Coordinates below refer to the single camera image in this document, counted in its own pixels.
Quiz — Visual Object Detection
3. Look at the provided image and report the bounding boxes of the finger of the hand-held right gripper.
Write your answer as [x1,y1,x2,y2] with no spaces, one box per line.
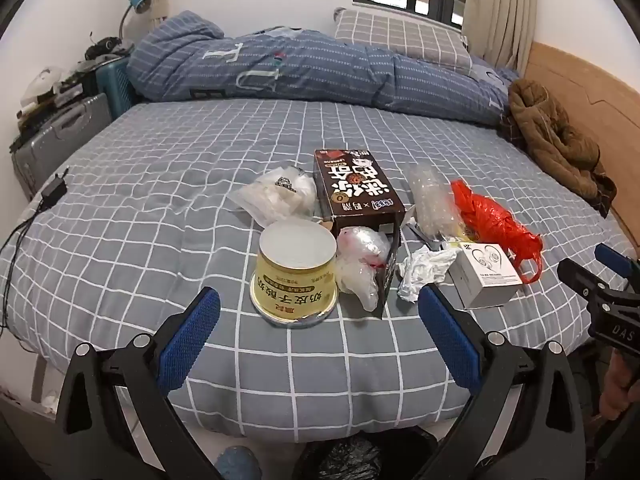
[556,258,640,312]
[594,242,640,291]

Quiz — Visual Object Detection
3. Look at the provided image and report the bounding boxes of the white plastic bag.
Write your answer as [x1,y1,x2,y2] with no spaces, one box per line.
[234,164,318,226]

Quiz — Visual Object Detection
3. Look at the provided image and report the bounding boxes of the person's right hand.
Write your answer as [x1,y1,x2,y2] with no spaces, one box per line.
[600,352,640,420]

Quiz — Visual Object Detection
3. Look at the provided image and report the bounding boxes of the crumpled white tissue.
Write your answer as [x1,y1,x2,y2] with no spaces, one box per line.
[397,246,458,303]

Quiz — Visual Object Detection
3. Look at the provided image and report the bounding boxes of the bed with grey checked sheet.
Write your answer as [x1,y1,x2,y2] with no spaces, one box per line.
[0,95,640,446]

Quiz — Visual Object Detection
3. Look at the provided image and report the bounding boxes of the blue checked quilt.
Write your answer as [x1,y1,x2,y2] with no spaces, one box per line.
[127,10,521,126]

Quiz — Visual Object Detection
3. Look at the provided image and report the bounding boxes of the teal suitcase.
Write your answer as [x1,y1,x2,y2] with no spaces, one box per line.
[95,55,136,121]

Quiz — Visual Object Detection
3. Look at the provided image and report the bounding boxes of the dark flat wrapper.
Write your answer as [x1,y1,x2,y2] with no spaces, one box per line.
[404,220,441,251]

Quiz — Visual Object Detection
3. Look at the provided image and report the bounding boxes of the blue desk lamp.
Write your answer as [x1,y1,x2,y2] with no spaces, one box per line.
[117,0,153,43]

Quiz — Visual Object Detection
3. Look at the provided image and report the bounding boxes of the red plastic bag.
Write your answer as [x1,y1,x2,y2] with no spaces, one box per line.
[450,180,544,285]

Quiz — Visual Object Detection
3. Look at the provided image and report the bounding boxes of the yellow round tub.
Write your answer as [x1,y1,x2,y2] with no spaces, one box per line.
[249,220,338,328]

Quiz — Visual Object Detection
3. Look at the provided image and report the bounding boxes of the beige curtain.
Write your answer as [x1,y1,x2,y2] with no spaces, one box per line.
[460,0,538,68]

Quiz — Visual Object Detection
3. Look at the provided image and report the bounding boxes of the black charger adapter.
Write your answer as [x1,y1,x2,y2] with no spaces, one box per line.
[40,167,71,211]

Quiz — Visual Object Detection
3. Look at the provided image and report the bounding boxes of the black cable bundle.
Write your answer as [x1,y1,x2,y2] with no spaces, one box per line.
[84,34,135,61]

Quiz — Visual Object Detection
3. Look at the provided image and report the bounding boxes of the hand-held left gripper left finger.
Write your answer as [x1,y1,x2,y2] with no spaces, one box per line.
[52,286,223,480]

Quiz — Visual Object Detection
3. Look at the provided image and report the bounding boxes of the clear plastic bag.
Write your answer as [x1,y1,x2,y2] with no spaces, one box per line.
[336,226,392,312]

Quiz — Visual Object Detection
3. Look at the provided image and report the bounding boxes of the white cloth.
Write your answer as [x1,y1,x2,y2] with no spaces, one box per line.
[22,65,63,103]

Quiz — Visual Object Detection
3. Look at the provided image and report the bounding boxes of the grey checked pillow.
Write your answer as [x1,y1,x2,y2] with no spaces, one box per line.
[334,7,473,73]

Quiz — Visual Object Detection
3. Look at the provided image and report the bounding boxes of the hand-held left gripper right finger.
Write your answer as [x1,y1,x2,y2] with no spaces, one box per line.
[417,282,586,480]

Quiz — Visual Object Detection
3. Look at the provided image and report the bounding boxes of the bin with black liner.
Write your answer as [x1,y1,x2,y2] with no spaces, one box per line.
[292,427,451,480]

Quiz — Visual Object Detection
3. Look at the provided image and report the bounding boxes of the blue slipper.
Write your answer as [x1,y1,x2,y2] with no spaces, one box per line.
[216,445,263,480]

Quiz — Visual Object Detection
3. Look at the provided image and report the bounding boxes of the clear bubble wrap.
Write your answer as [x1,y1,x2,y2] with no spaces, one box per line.
[407,164,466,241]

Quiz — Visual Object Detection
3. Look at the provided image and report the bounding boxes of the grey suitcase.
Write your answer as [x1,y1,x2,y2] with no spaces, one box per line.
[10,92,113,201]

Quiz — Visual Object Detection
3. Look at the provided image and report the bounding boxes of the brown printed carton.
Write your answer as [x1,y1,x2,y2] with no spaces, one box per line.
[314,149,406,321]

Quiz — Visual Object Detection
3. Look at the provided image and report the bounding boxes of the brown jacket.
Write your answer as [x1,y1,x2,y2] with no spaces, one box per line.
[507,78,618,218]

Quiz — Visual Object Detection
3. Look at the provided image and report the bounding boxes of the small white box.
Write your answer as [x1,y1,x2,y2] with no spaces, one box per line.
[446,242,525,311]

